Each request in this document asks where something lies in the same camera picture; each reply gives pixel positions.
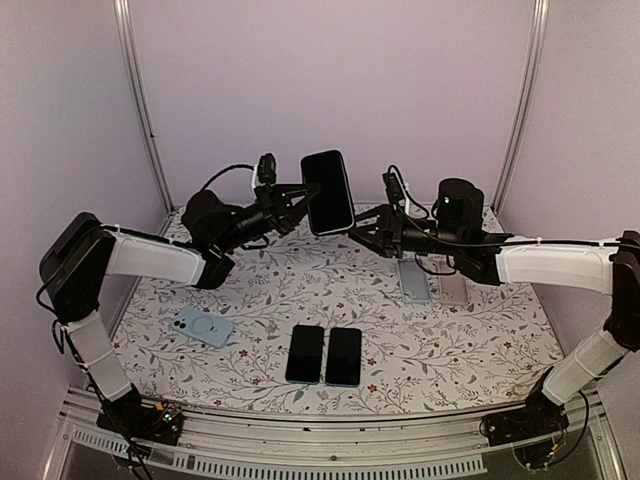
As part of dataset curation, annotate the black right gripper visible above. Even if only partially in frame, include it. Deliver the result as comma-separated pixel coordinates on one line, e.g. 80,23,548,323
341,204,463,260

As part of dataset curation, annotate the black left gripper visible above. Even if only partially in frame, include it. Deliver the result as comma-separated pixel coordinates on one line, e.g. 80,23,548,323
216,184,325,254

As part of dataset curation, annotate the black cased phone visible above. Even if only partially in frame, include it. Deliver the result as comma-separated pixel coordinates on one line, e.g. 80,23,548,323
300,150,355,236

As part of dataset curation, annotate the light blue case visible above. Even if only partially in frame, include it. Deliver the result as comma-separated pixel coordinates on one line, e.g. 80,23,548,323
397,259,431,304

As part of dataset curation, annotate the white phone case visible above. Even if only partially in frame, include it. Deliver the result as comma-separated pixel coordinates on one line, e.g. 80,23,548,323
437,260,469,306

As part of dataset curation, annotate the phone with dark screen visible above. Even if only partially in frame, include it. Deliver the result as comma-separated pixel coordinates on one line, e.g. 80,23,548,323
325,327,362,387

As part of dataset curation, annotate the bare phone dark screen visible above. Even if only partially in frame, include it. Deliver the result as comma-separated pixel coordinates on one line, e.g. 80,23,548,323
285,325,325,384

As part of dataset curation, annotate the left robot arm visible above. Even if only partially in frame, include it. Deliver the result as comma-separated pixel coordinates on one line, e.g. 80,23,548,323
39,183,320,434

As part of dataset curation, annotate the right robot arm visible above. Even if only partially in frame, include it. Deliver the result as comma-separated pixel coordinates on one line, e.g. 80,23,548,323
348,174,639,436

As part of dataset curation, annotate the light blue cased phone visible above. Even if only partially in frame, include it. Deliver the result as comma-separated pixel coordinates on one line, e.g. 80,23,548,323
171,308,234,348

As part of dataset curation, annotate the floral table mat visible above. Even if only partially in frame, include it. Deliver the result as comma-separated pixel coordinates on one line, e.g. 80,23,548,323
114,226,562,415

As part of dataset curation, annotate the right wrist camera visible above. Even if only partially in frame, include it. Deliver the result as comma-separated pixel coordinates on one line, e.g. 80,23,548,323
382,165,412,214

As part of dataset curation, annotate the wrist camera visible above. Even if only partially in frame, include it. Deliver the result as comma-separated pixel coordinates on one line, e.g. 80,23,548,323
251,153,277,189
382,165,412,214

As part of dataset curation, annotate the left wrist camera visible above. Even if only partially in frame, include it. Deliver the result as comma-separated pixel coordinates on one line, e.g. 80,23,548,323
251,153,277,189

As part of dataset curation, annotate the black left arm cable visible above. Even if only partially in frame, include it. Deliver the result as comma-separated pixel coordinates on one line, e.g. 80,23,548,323
199,163,256,194

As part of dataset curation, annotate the aluminium front rail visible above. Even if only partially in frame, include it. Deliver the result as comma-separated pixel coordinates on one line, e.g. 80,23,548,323
43,388,626,479

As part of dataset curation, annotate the aluminium left corner post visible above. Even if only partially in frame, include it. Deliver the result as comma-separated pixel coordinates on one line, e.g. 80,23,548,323
113,0,175,214

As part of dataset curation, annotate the aluminium corner post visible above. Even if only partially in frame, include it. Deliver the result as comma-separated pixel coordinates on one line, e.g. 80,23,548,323
491,0,550,216
113,0,175,214

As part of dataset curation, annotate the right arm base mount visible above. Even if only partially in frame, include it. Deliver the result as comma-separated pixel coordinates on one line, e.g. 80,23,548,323
478,406,569,471

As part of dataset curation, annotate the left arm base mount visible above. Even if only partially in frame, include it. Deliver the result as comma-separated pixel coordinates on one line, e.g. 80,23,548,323
96,401,184,446

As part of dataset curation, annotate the aluminium right corner post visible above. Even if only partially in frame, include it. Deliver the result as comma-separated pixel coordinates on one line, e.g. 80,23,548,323
491,0,550,216

